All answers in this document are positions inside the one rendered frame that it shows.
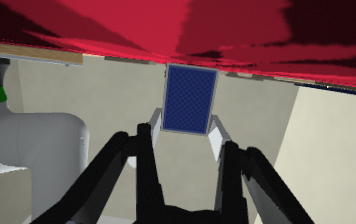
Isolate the blue notebook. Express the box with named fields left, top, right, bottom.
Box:
left=294, top=83, right=356, bottom=95

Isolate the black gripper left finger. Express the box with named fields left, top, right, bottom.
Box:
left=29, top=108, right=169, bottom=224

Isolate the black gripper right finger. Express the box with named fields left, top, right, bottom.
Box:
left=208, top=114, right=315, bottom=224

